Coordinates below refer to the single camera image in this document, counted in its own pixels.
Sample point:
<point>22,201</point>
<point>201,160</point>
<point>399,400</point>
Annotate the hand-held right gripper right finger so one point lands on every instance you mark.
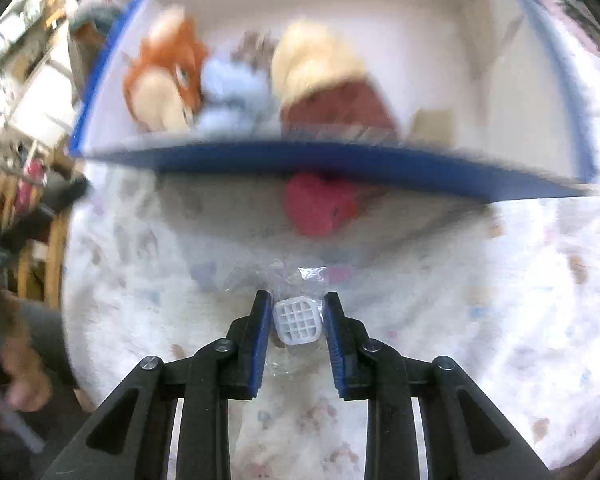
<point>332,340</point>

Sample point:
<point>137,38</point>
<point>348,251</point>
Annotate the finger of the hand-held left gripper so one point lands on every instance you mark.
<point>62,202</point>

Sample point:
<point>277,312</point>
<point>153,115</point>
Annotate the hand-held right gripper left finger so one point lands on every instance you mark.
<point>261,340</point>

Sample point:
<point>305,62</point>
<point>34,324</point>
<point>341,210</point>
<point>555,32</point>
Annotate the clear packet with white insert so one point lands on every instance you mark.
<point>297,325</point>

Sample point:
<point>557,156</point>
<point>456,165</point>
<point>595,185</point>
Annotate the red plush toy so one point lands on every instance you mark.
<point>315,205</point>

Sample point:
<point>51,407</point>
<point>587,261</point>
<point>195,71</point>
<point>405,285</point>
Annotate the orange fox plush toy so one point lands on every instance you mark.
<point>155,90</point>

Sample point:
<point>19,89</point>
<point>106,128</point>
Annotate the light blue fluffy plush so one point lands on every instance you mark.
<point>230,90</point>

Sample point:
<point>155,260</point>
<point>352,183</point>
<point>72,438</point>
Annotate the grey-brown fluffy plush charm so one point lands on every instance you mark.
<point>250,47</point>

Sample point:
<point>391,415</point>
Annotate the cream plush toy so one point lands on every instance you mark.
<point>315,60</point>

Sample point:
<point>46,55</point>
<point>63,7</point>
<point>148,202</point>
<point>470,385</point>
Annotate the white and blue cardboard box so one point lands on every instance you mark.
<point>430,35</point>

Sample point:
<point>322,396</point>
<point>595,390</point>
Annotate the person's left hand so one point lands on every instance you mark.
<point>25,380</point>

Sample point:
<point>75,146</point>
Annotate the white printed bedsheet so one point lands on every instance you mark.
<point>480,285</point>

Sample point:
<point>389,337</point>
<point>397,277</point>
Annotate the black and cream striped blanket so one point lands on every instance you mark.
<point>587,12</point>

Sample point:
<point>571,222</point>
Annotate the yellow furniture frame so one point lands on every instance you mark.
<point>55,260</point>

